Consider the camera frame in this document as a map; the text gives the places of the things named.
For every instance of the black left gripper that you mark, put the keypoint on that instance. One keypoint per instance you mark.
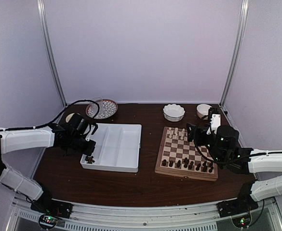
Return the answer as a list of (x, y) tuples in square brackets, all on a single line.
[(88, 151)]

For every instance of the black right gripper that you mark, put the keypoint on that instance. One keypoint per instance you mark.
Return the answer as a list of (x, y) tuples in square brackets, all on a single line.
[(195, 130)]

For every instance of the white plastic compartment tray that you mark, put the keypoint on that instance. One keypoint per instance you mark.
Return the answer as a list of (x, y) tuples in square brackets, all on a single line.
[(117, 148)]

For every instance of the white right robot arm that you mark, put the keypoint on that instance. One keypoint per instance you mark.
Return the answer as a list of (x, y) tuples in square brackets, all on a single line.
[(222, 145)]

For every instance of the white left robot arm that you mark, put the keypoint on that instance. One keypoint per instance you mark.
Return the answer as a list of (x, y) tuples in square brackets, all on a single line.
[(74, 135)]

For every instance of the dark chess piece small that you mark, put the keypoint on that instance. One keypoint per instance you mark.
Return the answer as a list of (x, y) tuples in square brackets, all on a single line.
[(87, 159)]

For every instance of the cream round bowl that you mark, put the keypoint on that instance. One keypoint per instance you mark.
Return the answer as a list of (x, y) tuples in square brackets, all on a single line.
[(202, 110)]

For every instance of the wooden chessboard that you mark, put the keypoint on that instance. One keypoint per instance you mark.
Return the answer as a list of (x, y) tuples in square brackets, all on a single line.
[(176, 149)]

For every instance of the white scalloped bowl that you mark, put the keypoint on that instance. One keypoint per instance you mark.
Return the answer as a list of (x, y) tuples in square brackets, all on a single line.
[(173, 112)]

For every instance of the cream ribbed mug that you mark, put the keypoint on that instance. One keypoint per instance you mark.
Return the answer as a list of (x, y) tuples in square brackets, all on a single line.
[(69, 117)]

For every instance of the clear drinking glass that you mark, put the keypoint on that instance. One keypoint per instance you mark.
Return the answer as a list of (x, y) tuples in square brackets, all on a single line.
[(96, 106)]

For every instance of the patterned ceramic plate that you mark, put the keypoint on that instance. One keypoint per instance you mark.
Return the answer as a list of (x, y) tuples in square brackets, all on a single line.
[(110, 108)]

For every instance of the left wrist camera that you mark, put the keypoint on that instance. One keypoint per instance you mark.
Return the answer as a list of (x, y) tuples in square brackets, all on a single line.
[(90, 130)]

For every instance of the aluminium front rail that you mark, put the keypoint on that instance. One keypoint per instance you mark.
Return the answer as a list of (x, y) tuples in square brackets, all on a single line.
[(199, 217)]

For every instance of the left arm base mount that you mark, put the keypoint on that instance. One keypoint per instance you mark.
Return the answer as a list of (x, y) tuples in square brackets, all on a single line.
[(49, 206)]

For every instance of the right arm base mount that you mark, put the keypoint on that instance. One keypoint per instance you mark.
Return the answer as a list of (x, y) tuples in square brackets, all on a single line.
[(243, 203)]

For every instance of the right aluminium frame post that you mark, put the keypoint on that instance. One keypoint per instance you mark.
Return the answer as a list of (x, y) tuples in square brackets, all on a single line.
[(236, 51)]

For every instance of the aluminium frame post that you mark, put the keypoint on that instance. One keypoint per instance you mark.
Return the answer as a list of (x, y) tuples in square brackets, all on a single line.
[(50, 54), (236, 51)]

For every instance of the left aluminium frame post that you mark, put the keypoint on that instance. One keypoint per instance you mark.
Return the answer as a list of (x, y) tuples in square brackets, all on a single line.
[(50, 54)]

